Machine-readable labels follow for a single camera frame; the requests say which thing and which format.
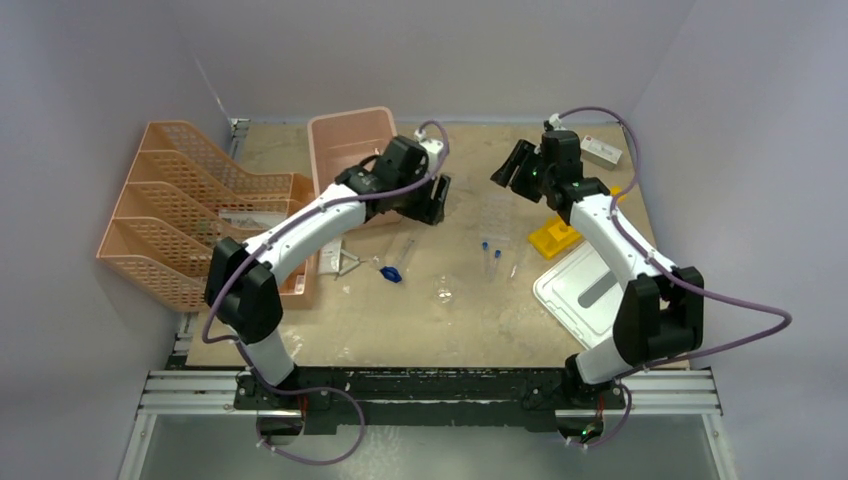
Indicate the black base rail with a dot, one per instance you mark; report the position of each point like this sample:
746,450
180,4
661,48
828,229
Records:
529,398

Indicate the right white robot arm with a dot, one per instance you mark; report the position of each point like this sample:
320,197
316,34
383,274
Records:
661,314

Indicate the clear plastic tube rack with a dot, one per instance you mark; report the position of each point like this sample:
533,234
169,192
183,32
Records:
496,218

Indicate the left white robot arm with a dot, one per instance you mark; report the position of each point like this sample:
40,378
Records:
243,284

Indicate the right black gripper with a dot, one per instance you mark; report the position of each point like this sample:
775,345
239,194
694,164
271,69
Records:
523,156

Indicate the orange compartment organizer tray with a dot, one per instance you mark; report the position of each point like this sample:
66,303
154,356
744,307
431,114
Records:
299,290

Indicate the small white red box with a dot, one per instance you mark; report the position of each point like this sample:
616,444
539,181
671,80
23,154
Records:
600,153

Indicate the pink plastic bin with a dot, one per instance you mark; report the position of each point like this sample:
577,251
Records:
341,140

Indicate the clear glass tube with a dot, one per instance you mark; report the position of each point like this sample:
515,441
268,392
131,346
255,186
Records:
404,253

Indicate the blue clamp clip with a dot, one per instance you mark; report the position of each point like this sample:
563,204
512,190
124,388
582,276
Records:
391,274

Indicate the yellow test tube rack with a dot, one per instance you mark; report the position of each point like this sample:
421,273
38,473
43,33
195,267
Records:
554,237

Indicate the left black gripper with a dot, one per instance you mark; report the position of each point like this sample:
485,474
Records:
430,210

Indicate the white plastic tray lid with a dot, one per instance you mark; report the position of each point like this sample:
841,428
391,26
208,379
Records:
583,294

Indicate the orange mesh file rack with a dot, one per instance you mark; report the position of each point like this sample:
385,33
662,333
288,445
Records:
167,218

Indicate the small glass beaker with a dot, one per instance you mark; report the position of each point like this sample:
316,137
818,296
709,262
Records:
444,288

